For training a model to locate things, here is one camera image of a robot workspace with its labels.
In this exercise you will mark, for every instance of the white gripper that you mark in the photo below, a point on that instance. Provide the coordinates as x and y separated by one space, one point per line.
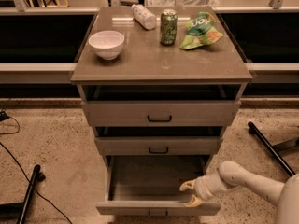
200 187

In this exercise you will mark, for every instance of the grey bottom drawer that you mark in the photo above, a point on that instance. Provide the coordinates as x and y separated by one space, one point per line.
149 186

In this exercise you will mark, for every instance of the grey drawer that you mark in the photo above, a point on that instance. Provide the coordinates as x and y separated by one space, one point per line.
158 145
159 113
149 186

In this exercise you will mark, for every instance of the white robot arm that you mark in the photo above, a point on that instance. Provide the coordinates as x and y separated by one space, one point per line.
231 175

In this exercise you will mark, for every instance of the grey middle drawer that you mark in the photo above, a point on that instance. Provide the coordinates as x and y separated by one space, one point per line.
158 145

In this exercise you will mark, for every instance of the grey drawer cabinet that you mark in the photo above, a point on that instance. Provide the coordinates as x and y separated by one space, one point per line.
146 70

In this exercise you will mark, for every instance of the grey top drawer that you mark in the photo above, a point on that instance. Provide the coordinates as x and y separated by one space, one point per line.
159 113

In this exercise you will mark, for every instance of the black right base leg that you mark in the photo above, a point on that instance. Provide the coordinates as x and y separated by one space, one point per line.
276 150

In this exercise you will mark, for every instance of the black base leg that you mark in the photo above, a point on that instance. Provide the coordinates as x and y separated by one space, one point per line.
20 210
276 150

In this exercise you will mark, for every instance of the green chip bag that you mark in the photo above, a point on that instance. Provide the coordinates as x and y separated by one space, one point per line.
201 32

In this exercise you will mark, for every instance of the green soda can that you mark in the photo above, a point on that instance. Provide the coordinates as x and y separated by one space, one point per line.
168 26

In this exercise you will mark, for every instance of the white ceramic bowl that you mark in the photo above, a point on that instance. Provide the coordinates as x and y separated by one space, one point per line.
107 44

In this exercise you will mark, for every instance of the black left base leg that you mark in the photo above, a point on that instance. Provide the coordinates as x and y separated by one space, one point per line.
20 210

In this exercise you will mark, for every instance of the clear plastic water bottle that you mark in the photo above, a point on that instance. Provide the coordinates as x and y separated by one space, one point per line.
146 18

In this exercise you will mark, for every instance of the metal railing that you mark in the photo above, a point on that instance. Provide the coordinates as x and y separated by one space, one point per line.
60 72

